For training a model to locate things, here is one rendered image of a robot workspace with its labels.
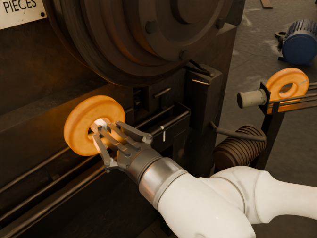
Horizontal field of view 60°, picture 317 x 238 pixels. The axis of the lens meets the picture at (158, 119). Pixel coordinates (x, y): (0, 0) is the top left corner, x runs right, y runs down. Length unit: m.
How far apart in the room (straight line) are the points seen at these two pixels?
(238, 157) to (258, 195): 0.50
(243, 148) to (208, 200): 0.63
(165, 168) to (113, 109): 0.22
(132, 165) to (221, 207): 0.18
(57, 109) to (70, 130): 0.09
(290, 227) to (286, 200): 1.01
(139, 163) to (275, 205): 0.27
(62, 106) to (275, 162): 1.40
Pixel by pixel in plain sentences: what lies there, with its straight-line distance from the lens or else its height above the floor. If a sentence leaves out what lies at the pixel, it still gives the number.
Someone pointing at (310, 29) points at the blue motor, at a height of 0.32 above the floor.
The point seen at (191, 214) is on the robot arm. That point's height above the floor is 0.87.
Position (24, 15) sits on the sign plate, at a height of 1.08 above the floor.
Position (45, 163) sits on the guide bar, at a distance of 0.75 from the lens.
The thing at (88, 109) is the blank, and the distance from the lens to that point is 0.62.
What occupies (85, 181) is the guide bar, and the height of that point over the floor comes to 0.69.
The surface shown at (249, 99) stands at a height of 0.68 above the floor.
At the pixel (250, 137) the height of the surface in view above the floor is 0.56.
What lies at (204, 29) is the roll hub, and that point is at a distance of 0.65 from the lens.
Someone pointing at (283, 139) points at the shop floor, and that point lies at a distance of 2.00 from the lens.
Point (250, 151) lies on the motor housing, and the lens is 1.10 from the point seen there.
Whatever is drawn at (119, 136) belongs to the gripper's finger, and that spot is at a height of 0.85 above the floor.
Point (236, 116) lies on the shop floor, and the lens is 2.08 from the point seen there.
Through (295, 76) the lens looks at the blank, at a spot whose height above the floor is 0.76.
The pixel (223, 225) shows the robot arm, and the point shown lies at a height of 0.87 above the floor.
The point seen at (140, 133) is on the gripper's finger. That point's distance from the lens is 0.61.
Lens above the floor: 1.26
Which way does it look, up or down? 40 degrees down
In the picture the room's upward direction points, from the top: straight up
